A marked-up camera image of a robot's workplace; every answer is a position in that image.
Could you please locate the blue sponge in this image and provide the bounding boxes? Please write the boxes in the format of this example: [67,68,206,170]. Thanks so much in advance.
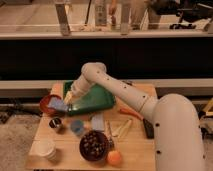
[48,98,68,112]

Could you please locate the white stacked bowls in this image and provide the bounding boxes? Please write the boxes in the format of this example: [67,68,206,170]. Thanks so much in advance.
[35,139,56,160]

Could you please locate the green plastic tray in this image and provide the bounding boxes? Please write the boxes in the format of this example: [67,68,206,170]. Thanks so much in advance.
[68,84,116,116]

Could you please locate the dark bowl with nuts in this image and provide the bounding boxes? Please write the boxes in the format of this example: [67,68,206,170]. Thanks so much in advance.
[79,130,109,162]

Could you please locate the red bowl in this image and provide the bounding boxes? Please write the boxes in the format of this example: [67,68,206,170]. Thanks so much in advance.
[39,94,61,117]

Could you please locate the small metal cup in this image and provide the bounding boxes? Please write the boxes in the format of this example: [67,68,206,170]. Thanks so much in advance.
[49,117,62,132]

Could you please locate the orange carrot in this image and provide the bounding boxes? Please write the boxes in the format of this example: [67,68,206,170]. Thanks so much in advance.
[119,108,143,120]

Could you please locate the orange fruit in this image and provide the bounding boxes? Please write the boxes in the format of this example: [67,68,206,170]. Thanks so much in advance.
[107,150,122,166]

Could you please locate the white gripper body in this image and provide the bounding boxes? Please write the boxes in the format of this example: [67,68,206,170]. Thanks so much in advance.
[70,80,88,99]

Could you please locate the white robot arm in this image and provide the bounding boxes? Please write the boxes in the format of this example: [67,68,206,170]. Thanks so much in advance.
[71,62,206,171]

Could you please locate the blue plastic cup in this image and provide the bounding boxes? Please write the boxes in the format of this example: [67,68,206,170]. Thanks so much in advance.
[70,120,84,136]

